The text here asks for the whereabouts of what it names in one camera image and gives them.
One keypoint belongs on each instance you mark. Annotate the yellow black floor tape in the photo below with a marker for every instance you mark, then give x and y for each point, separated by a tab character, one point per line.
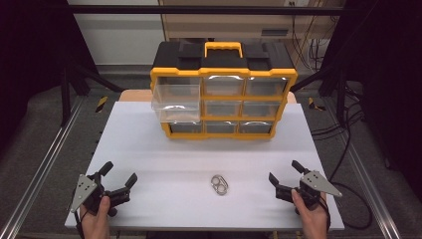
101	104
315	105

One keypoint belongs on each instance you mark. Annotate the person's left hand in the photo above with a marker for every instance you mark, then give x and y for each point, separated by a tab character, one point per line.
96	222

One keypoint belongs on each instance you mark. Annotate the aluminium frame rail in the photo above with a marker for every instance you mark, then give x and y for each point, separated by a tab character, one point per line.
368	179
40	172

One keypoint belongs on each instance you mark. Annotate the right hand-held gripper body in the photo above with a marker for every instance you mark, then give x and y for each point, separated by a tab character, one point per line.
315	186

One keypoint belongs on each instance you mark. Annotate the wooden cabinet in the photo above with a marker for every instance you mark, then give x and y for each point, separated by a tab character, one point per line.
232	26

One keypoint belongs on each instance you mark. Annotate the yellow black drawer organizer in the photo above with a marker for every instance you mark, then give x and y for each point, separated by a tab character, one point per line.
225	59

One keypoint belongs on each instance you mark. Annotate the wooden board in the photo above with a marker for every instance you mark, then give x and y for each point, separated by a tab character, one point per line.
136	96

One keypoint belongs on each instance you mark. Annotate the clear plastic drawer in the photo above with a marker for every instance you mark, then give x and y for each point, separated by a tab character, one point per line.
175	99

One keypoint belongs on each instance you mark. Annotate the person's right hand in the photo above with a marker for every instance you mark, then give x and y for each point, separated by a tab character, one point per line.
312	219

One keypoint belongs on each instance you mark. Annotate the black crossbar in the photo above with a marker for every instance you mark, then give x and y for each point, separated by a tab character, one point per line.
199	9

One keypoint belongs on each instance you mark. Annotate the black curtain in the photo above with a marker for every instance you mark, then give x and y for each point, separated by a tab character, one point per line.
391	83
30	59

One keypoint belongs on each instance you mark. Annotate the black metal stand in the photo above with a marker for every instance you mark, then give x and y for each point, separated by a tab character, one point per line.
338	83
71	79

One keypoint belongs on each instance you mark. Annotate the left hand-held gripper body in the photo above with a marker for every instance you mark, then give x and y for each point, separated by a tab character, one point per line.
84	191

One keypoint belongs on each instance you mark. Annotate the white panel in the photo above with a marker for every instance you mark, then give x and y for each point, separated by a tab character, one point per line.
119	36

